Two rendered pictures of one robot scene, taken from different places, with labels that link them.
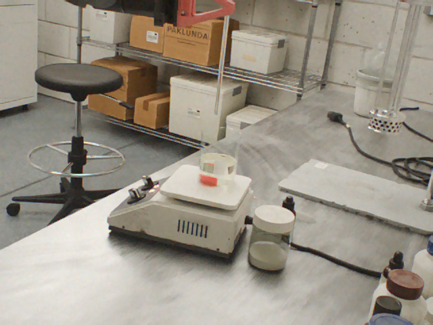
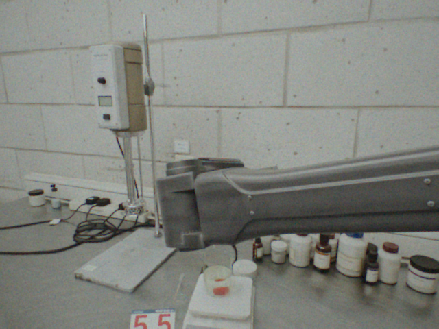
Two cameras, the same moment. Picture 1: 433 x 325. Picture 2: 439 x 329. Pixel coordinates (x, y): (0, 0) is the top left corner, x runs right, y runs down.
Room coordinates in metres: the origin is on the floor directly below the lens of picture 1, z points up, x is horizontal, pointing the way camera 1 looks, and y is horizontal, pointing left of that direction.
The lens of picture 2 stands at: (0.87, 0.52, 1.23)
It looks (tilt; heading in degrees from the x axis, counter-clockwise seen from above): 14 degrees down; 266
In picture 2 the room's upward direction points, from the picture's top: straight up
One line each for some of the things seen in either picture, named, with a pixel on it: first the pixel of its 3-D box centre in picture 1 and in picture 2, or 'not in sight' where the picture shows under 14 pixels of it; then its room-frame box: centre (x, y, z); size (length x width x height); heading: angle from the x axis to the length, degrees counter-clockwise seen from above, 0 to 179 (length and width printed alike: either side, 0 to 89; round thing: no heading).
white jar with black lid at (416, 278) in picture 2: not in sight; (423, 273); (0.29, -0.10, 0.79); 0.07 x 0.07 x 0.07
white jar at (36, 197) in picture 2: not in sight; (37, 197); (1.62, -0.79, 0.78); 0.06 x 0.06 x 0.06
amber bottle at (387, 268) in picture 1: (392, 276); (257, 246); (0.69, -0.26, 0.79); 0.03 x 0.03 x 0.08
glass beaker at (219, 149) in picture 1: (216, 158); (216, 273); (0.83, 0.00, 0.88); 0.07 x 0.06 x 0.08; 49
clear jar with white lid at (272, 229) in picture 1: (270, 237); (244, 280); (0.76, -0.09, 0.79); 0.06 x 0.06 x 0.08
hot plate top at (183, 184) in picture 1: (207, 185); (222, 293); (0.82, 0.01, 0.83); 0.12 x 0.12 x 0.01; 77
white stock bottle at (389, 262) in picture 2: not in sight; (387, 261); (0.36, -0.13, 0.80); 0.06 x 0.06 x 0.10
